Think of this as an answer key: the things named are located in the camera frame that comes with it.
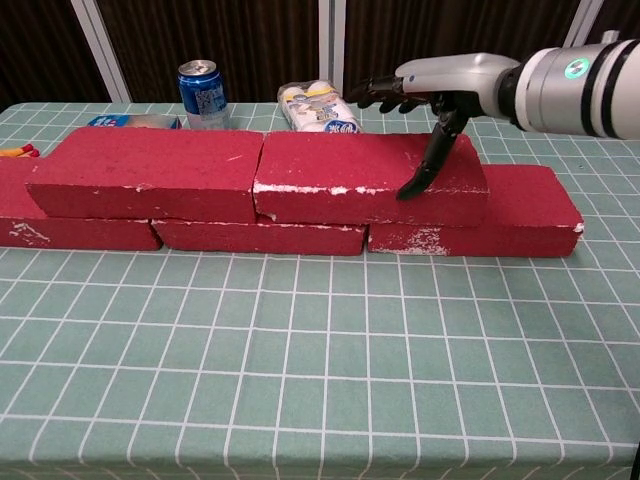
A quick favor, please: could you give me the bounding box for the red foam brick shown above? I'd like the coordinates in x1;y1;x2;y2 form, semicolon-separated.
0;158;164;252
25;127;265;225
152;217;369;257
252;132;491;227
367;164;586;259

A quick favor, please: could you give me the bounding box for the green checked tablecloth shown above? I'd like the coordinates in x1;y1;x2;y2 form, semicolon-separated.
0;102;640;480

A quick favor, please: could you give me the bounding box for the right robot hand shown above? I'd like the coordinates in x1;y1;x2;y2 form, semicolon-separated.
347;52;521;202

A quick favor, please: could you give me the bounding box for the blue snack bag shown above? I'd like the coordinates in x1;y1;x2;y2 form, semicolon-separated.
87;113;183;130

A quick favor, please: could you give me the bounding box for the dark ribbed partition panel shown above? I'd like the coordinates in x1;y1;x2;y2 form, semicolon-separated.
95;0;321;104
589;0;640;46
343;0;582;104
0;0;110;112

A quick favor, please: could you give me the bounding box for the yellow rubber chicken toy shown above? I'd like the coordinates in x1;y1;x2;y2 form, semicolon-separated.
0;142;40;159

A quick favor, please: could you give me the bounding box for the white partition post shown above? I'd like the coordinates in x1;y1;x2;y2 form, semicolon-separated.
563;0;611;50
69;0;132;104
317;0;346;104

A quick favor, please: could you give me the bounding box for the blue soda can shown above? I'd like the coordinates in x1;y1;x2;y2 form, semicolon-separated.
177;59;233;131

